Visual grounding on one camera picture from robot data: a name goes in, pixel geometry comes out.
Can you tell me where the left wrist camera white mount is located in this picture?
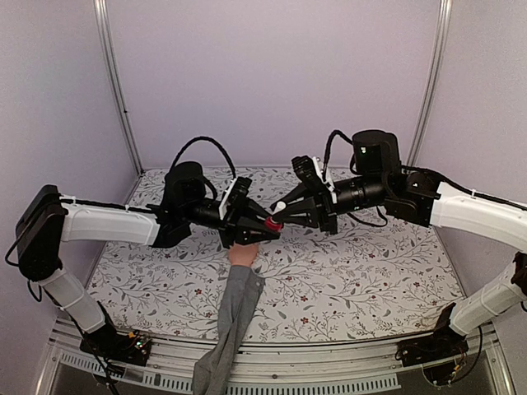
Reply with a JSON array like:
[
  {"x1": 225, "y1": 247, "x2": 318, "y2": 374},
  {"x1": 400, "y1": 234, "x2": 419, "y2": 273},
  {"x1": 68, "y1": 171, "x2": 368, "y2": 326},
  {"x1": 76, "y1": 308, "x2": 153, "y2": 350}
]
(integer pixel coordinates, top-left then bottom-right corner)
[{"x1": 218, "y1": 176, "x2": 252, "y2": 220}]

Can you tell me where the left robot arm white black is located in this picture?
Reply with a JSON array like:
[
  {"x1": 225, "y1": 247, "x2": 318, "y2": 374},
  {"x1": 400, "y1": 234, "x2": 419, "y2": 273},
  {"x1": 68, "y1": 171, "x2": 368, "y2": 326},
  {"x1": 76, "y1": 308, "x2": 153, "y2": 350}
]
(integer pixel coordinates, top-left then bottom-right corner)
[{"x1": 8, "y1": 161, "x2": 281, "y2": 357}]

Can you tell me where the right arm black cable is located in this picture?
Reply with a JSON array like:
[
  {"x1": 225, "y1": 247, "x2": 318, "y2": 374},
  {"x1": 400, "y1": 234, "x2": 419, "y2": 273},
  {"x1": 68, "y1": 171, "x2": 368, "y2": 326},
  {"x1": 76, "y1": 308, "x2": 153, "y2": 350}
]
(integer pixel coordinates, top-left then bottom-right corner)
[{"x1": 324, "y1": 129, "x2": 354, "y2": 165}]

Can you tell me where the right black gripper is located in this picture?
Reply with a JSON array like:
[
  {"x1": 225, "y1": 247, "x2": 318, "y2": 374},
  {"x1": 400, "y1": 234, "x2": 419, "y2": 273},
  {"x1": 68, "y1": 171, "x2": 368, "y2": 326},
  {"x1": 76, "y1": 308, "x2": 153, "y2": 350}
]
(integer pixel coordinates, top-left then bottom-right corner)
[{"x1": 269, "y1": 176, "x2": 387, "y2": 237}]

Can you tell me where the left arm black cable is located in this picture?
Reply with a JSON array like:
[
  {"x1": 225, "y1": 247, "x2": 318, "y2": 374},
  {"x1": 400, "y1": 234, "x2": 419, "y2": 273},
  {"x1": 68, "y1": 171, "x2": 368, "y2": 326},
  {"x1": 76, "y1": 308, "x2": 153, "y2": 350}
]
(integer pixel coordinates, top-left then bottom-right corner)
[{"x1": 170, "y1": 137, "x2": 236, "y2": 178}]

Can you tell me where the person's hand on table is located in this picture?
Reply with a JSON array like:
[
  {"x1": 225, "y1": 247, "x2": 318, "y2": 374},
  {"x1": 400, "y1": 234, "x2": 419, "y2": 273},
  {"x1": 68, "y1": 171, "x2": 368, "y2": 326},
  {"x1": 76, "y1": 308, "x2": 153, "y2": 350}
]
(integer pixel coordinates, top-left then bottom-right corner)
[{"x1": 227, "y1": 244, "x2": 259, "y2": 267}]

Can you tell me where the right aluminium frame post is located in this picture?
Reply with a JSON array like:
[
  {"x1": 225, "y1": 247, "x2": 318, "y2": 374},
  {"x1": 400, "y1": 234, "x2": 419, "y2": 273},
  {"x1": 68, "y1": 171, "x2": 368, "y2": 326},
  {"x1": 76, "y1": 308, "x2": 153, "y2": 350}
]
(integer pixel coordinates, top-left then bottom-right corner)
[{"x1": 406, "y1": 0, "x2": 453, "y2": 166}]

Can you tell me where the floral patterned table cloth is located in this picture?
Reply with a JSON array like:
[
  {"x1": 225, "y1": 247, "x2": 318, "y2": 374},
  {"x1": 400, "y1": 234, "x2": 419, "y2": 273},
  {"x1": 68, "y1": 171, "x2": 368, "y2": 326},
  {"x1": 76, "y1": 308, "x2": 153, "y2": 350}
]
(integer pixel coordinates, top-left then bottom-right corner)
[{"x1": 87, "y1": 165, "x2": 464, "y2": 344}]

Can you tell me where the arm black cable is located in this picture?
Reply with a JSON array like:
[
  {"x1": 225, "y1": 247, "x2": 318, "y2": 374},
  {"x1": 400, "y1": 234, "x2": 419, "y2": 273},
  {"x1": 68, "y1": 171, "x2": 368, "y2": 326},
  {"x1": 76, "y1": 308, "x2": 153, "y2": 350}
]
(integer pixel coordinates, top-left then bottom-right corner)
[
  {"x1": 170, "y1": 137, "x2": 236, "y2": 178},
  {"x1": 324, "y1": 129, "x2": 354, "y2": 165}
]

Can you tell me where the front aluminium rail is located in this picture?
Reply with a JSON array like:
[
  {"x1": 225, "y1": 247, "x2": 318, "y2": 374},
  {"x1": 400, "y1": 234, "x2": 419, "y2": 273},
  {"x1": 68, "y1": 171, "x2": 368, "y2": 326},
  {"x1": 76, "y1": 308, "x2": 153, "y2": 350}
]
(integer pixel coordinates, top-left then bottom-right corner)
[{"x1": 35, "y1": 318, "x2": 517, "y2": 394}]

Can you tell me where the aluminium frame post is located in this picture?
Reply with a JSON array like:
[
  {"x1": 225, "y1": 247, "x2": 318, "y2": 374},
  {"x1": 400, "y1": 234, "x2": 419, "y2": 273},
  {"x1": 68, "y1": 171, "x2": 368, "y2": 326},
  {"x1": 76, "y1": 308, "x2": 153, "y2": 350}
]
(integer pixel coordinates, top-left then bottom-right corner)
[
  {"x1": 406, "y1": 0, "x2": 453, "y2": 166},
  {"x1": 93, "y1": 0, "x2": 144, "y2": 176}
]

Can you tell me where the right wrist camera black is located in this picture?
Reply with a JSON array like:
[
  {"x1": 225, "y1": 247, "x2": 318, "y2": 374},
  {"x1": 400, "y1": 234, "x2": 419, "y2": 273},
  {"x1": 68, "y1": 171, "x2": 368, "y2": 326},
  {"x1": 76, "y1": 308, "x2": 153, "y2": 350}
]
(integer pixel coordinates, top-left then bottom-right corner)
[{"x1": 291, "y1": 156, "x2": 333, "y2": 193}]

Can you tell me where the left aluminium frame post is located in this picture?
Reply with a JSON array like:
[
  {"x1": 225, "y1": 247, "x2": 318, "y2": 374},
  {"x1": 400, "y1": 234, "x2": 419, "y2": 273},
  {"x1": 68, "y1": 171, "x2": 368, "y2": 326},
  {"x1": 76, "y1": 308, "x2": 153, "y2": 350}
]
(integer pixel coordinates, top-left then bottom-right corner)
[{"x1": 93, "y1": 0, "x2": 144, "y2": 176}]

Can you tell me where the white nail polish cap brush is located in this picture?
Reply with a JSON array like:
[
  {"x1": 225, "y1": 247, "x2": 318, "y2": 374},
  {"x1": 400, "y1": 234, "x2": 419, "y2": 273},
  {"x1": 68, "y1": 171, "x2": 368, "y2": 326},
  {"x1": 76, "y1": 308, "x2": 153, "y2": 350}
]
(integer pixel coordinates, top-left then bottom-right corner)
[{"x1": 274, "y1": 202, "x2": 287, "y2": 212}]

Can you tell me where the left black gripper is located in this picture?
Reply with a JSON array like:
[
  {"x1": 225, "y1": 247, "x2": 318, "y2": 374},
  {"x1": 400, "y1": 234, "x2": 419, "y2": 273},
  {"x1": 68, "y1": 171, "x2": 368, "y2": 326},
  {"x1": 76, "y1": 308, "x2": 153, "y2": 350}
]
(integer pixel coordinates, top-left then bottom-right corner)
[{"x1": 182, "y1": 197, "x2": 284, "y2": 248}]

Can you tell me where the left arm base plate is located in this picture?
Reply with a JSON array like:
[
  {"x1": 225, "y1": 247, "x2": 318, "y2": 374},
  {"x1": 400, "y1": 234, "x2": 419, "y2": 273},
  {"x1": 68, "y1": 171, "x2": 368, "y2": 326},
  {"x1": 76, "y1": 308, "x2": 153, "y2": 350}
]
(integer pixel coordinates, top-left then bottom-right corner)
[{"x1": 80, "y1": 328, "x2": 152, "y2": 367}]

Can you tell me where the red nail polish bottle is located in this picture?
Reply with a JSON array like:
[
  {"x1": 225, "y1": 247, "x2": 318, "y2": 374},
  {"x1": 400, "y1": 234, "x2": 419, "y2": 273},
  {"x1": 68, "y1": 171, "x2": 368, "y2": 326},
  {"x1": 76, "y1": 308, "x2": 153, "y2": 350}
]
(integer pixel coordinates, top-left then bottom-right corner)
[{"x1": 264, "y1": 217, "x2": 283, "y2": 232}]

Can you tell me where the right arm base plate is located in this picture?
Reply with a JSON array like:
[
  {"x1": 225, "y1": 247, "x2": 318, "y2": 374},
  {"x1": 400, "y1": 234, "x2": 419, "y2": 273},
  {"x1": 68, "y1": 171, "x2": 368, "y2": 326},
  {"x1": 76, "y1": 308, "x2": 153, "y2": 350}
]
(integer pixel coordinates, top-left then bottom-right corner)
[{"x1": 394, "y1": 328, "x2": 469, "y2": 386}]

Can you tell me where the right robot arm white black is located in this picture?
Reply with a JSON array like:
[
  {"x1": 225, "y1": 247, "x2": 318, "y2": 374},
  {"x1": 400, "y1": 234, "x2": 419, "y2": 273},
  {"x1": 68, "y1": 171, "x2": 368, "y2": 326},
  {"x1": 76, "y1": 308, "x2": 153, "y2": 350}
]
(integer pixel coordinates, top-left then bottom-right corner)
[{"x1": 266, "y1": 129, "x2": 526, "y2": 359}]

